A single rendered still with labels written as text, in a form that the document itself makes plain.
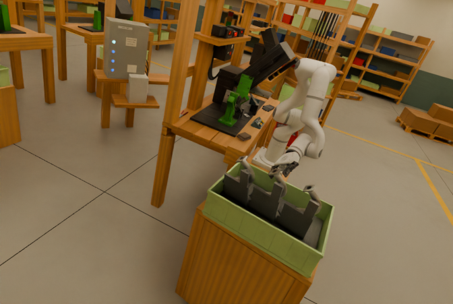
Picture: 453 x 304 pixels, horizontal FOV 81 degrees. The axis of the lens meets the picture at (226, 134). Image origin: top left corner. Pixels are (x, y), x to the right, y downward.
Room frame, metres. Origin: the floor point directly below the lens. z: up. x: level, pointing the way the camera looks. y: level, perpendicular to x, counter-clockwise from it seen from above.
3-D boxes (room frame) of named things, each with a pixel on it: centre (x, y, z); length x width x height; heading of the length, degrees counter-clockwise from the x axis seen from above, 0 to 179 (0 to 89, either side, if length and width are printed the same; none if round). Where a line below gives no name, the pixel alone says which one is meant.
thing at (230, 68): (2.63, 0.10, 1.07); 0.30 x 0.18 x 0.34; 166
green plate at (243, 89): (2.40, -0.05, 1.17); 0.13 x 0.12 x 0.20; 166
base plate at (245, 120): (2.49, 0.00, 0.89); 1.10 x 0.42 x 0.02; 166
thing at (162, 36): (7.81, 2.81, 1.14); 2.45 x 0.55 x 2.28; 165
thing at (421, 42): (10.17, -4.08, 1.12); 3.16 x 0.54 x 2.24; 75
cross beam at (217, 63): (2.58, 0.35, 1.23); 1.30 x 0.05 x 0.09; 166
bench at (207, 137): (2.49, 0.00, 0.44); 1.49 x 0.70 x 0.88; 166
